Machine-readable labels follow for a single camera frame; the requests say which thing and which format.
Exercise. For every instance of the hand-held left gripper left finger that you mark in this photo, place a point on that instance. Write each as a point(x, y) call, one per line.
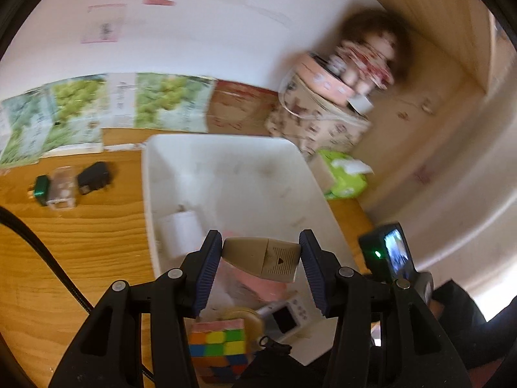
point(208, 275)

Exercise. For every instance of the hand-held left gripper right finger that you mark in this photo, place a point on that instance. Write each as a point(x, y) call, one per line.
point(313, 275)

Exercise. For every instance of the pink pouch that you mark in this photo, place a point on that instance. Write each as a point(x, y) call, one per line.
point(258, 289)

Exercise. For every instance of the beige power adapter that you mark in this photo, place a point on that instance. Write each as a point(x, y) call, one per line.
point(258, 258)

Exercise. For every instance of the round gold tin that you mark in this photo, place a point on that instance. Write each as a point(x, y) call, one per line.
point(252, 321)

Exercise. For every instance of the colourful puzzle cube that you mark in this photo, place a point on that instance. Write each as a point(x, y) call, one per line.
point(218, 347)

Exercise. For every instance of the white plastic bin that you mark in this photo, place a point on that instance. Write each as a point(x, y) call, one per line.
point(242, 178)

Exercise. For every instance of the person's right forearm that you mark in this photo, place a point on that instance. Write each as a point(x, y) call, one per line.
point(464, 323)

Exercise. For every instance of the silver device with screen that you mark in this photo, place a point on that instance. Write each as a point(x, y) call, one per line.
point(286, 317)

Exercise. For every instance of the green tissue pack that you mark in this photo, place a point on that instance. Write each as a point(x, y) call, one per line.
point(347, 184)

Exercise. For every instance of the black zipper pouch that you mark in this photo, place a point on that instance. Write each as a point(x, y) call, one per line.
point(274, 367)

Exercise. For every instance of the printed canvas bag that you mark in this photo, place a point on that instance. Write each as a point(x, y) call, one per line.
point(319, 129)

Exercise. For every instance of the black power adapter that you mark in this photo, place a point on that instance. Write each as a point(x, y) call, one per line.
point(95, 176)

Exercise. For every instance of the clear plastic box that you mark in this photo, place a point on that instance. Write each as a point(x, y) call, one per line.
point(60, 192)

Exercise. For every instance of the brown cardboard with red print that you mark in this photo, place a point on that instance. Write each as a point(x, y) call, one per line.
point(238, 105)

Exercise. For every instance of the pink round box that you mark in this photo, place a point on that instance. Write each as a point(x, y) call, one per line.
point(323, 83)

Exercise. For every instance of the green box with gold cap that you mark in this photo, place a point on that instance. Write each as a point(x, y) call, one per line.
point(41, 188)

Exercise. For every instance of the grape print cardboard backing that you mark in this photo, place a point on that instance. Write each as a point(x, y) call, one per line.
point(72, 97)

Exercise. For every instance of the brown haired doll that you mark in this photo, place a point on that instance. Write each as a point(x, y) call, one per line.
point(375, 28)

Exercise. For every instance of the pale pink wall sticker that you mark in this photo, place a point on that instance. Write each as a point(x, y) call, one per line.
point(103, 24)

